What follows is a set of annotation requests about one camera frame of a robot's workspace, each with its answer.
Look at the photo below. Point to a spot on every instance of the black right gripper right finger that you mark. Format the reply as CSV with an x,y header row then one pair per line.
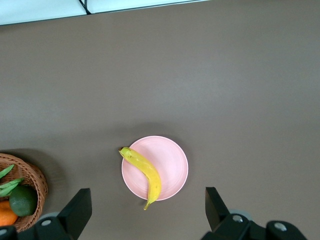
x,y
217,215

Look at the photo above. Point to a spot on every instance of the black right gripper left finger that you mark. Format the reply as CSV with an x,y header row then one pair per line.
x,y
75,212

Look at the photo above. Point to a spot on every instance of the yellow banana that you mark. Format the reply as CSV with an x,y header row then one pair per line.
x,y
147,170

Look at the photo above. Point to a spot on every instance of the brown wicker basket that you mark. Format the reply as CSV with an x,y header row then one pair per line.
x,y
37,180

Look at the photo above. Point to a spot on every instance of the dark green round fruit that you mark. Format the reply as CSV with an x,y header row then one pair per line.
x,y
22,201

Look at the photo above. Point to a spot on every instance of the pink round plate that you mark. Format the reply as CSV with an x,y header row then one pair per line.
x,y
172,165

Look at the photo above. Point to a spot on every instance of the orange tangerine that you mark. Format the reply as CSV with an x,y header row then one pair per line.
x,y
6,215

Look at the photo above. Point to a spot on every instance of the pink dragon fruit green leaves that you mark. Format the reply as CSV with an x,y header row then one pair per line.
x,y
10,186

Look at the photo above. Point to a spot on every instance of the brown table cover mat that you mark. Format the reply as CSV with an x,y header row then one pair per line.
x,y
225,87

